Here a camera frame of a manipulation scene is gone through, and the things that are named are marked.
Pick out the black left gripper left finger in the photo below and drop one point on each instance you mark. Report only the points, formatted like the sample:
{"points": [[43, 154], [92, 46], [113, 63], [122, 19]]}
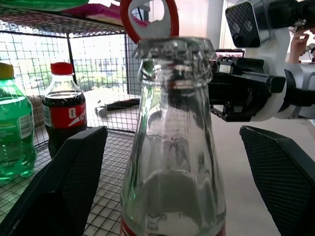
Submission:
{"points": [[61, 182]]}

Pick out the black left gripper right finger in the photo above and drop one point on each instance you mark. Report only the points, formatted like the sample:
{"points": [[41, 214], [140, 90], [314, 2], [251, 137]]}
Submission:
{"points": [[285, 177]]}

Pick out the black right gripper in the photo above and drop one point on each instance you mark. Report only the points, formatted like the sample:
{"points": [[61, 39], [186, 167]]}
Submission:
{"points": [[241, 91]]}

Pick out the clear glass bottle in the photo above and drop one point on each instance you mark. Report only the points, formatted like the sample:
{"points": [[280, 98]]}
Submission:
{"points": [[172, 147]]}

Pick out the red bottle opener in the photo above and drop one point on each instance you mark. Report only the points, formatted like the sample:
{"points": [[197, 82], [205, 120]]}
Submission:
{"points": [[173, 14]]}

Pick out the cola bottle with red cap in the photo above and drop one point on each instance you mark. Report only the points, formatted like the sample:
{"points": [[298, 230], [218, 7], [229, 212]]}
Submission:
{"points": [[65, 115]]}

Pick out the green soda bottle yellow cap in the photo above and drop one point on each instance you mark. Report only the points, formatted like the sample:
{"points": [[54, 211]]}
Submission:
{"points": [[14, 132]]}

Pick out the silver crown bottle cap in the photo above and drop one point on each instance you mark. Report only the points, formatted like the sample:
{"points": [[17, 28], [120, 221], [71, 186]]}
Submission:
{"points": [[172, 46]]}

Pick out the laptop screen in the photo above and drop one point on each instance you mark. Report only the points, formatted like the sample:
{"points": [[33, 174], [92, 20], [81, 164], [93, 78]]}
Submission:
{"points": [[230, 53]]}

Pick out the bystander person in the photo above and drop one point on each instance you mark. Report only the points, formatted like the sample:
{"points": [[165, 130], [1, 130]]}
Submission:
{"points": [[297, 46]]}

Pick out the black flat object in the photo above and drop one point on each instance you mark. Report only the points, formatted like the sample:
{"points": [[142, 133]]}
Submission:
{"points": [[120, 104]]}

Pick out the pink flat package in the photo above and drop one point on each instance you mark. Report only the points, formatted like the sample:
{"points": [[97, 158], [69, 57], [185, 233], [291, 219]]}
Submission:
{"points": [[98, 12]]}

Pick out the green flat package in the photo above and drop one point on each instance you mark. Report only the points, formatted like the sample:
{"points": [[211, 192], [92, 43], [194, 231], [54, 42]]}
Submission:
{"points": [[44, 4]]}

